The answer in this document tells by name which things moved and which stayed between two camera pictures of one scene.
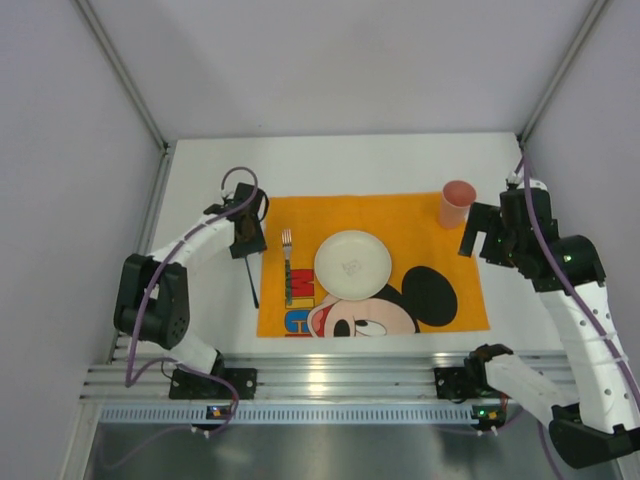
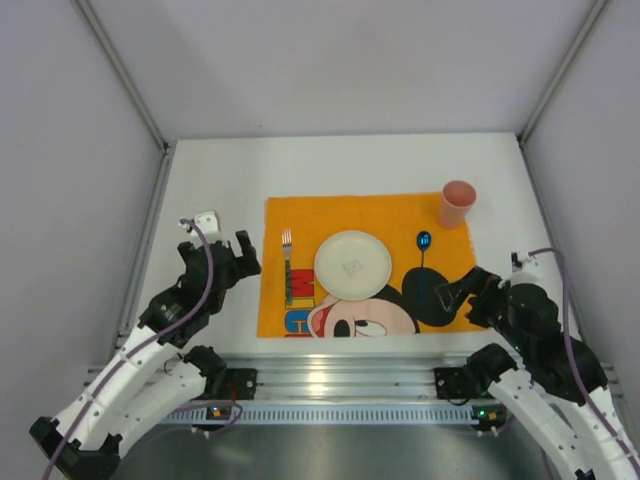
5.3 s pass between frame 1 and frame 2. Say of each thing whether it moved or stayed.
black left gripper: moved
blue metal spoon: moved
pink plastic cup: stayed
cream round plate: stayed
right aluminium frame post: stayed
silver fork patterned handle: stayed
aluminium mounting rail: stayed
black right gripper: moved
